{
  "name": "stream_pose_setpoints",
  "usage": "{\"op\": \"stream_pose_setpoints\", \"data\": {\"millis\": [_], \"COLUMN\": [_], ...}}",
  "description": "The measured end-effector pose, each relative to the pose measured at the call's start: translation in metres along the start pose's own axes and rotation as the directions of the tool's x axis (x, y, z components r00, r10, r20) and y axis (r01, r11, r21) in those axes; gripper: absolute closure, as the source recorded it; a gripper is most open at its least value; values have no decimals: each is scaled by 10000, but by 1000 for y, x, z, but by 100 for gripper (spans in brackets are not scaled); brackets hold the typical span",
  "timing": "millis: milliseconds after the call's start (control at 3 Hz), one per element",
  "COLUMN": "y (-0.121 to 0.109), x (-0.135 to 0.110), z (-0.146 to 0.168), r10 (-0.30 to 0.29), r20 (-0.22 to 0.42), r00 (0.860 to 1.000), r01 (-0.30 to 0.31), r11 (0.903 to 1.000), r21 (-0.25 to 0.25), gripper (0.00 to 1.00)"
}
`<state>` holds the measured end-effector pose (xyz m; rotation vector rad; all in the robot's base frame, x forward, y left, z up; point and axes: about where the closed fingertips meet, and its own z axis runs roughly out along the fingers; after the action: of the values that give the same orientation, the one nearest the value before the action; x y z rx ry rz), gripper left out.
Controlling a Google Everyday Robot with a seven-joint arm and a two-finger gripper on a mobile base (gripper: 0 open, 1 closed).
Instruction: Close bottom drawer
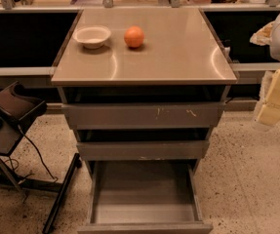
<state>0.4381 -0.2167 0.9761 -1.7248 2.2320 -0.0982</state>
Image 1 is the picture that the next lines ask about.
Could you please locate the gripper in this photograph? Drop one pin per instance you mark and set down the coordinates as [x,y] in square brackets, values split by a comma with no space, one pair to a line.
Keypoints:
[270,111]

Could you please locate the grey bottom drawer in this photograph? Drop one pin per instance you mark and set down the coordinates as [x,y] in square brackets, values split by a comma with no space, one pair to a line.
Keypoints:
[144,197]

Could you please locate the grey drawer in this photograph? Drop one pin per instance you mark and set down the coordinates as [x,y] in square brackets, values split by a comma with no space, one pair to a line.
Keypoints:
[144,107]
[162,144]
[144,197]

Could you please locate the grey metal drawer cabinet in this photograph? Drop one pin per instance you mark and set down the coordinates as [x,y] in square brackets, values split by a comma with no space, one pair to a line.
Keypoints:
[179,49]

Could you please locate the grey middle drawer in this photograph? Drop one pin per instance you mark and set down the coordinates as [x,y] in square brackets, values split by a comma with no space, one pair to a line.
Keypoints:
[162,144]

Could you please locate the grey top drawer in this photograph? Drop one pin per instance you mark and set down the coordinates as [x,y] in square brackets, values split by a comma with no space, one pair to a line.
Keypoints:
[144,107]

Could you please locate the orange fruit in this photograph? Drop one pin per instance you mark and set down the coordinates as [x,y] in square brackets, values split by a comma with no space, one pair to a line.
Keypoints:
[134,37]

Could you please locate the white bowl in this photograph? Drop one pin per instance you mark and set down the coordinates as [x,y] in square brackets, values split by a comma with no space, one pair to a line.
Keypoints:
[91,37]

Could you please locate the black floor bar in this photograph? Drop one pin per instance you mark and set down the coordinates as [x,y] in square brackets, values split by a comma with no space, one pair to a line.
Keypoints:
[49,224]

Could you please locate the black device on stand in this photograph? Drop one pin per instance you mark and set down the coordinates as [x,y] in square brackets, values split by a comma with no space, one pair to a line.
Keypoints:
[17,108]

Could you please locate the grey metal side stand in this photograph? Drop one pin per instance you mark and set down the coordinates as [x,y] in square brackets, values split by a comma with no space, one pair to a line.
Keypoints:
[9,141]

